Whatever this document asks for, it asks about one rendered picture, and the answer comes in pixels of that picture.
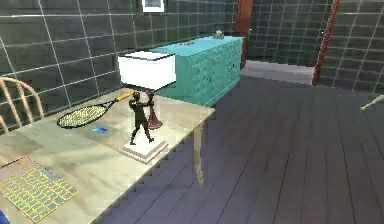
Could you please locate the laptop with yellow keys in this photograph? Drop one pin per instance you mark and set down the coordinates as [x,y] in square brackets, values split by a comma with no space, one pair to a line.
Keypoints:
[31,190]

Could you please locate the teal chest of drawers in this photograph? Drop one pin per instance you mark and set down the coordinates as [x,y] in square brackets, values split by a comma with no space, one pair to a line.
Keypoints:
[206,66]

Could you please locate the black figure statue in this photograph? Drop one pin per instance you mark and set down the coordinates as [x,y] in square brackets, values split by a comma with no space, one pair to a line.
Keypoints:
[141,133]

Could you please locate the white shade table lamp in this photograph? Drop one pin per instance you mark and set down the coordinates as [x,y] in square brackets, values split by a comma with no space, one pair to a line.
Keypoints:
[146,70]

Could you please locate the small grey box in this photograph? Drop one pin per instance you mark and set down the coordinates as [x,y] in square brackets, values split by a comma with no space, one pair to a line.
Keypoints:
[218,34]

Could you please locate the small blue card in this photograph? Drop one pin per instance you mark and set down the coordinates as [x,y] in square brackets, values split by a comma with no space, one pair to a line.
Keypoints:
[99,130]

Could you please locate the red-brown room door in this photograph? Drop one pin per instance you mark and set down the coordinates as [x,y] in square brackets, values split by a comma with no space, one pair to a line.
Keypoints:
[244,26]

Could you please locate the pale wooden table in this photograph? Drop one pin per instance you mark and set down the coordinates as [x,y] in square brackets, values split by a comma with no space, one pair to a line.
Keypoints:
[100,166]

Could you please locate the black tennis racket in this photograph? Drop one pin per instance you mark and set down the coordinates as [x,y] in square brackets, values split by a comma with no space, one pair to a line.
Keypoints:
[83,115]

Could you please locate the light wooden chair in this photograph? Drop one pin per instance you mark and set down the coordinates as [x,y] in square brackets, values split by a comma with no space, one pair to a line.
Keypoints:
[20,100]

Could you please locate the pale baseball bat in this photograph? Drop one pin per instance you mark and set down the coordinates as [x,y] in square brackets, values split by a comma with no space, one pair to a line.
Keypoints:
[372,102]

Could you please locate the white framed wall picture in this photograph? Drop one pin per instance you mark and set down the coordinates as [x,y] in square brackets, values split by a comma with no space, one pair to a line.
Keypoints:
[153,5]

